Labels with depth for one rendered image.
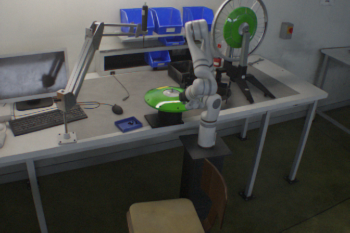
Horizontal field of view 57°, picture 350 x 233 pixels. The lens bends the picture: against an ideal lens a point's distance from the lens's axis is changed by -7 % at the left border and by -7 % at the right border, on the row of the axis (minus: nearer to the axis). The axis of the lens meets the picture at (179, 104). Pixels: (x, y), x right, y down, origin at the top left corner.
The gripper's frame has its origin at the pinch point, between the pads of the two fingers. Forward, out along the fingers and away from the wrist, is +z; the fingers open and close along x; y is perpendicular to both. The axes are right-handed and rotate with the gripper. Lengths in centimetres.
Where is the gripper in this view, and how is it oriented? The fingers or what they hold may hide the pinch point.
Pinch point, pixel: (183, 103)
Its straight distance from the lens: 179.4
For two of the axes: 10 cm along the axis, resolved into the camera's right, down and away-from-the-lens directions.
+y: -0.9, -9.9, 1.1
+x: -9.6, 0.6, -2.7
